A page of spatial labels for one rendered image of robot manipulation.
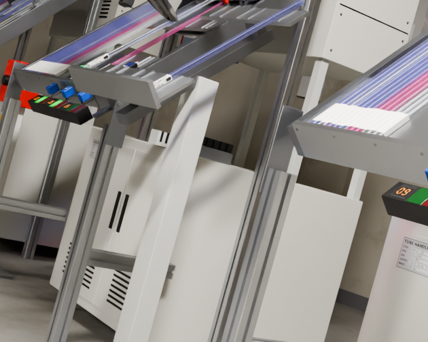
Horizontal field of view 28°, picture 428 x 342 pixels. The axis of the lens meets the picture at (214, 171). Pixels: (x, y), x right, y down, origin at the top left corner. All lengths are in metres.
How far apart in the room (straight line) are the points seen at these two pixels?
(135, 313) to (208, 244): 0.42
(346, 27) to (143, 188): 0.77
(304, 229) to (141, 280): 0.70
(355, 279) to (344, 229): 2.38
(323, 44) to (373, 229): 2.60
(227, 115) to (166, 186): 3.57
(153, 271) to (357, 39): 1.01
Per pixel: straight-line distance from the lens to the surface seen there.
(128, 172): 2.65
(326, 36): 2.57
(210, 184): 2.38
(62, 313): 2.21
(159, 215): 2.06
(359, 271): 5.07
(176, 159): 2.05
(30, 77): 2.69
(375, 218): 5.05
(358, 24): 2.65
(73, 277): 2.19
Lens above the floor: 0.63
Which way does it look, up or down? 1 degrees down
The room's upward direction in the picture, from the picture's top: 15 degrees clockwise
